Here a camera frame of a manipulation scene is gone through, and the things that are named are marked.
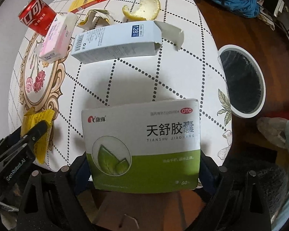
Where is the yellow snack wrapper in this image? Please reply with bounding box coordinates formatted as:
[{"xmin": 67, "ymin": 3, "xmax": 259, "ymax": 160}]
[{"xmin": 21, "ymin": 107, "xmax": 55, "ymax": 164}]

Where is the pink white box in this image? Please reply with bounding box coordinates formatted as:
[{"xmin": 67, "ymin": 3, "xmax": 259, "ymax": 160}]
[{"xmin": 38, "ymin": 13, "xmax": 78, "ymax": 63}]

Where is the green white medicine box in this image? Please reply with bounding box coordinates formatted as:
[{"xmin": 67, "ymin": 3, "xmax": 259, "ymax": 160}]
[{"xmin": 81, "ymin": 99, "xmax": 200, "ymax": 193}]

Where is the red cola can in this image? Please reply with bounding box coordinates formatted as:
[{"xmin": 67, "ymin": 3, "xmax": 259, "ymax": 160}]
[{"xmin": 18, "ymin": 0, "xmax": 57, "ymax": 37}]

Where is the paper scrap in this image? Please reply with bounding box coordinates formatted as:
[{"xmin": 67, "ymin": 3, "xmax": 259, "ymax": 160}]
[{"xmin": 77, "ymin": 9, "xmax": 114, "ymax": 31}]

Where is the light blue medicine box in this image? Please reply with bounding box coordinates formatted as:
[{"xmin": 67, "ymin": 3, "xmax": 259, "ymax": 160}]
[{"xmin": 71, "ymin": 20, "xmax": 184, "ymax": 64}]

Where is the pomelo peel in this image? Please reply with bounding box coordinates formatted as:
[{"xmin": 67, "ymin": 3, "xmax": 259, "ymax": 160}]
[{"xmin": 122, "ymin": 0, "xmax": 161, "ymax": 21}]

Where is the white round trash bin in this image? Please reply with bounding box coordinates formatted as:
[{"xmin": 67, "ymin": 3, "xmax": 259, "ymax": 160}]
[{"xmin": 218, "ymin": 44, "xmax": 266, "ymax": 118}]

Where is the light blue bed quilt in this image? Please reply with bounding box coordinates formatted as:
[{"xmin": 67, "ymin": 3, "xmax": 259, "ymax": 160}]
[{"xmin": 257, "ymin": 117, "xmax": 289, "ymax": 230}]

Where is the white patterned tablecloth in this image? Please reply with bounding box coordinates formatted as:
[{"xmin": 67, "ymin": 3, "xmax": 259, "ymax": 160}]
[{"xmin": 8, "ymin": 0, "xmax": 232, "ymax": 171}]

